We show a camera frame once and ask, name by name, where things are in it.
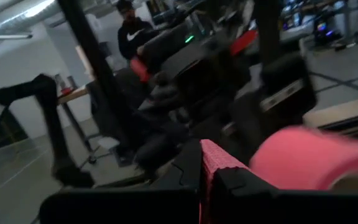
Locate person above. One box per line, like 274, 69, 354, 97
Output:
116, 0, 161, 60

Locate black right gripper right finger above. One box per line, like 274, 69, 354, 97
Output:
211, 167, 358, 224

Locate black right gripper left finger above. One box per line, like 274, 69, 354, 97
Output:
39, 139, 203, 224

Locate pink elastic bandage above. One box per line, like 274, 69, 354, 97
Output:
199, 126, 358, 224

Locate small wooden side table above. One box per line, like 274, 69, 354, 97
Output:
57, 85, 98, 164

